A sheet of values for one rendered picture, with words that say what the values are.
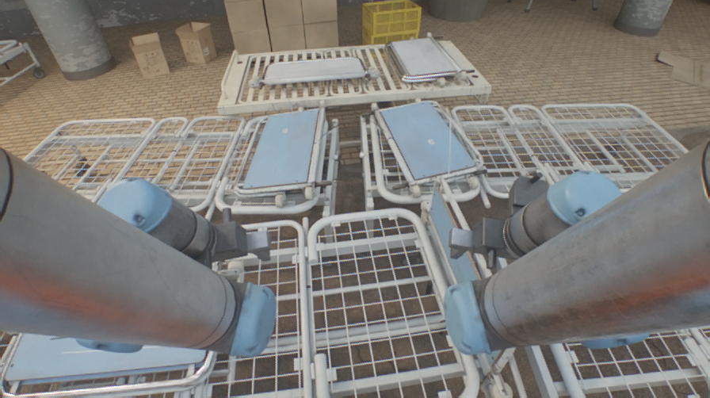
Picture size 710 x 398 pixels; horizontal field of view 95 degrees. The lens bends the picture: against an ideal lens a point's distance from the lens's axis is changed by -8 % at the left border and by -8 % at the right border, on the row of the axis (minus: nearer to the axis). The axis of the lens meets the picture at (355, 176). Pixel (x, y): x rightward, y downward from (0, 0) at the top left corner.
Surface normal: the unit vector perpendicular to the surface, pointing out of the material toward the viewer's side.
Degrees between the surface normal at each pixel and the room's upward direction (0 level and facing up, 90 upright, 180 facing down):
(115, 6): 90
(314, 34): 90
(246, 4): 90
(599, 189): 24
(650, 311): 104
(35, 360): 5
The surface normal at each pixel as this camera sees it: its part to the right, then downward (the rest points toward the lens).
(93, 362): -0.01, -0.70
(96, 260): 1.00, 0.02
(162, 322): 0.82, 0.48
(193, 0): 0.15, 0.65
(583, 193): 0.06, -0.42
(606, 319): -0.63, 0.68
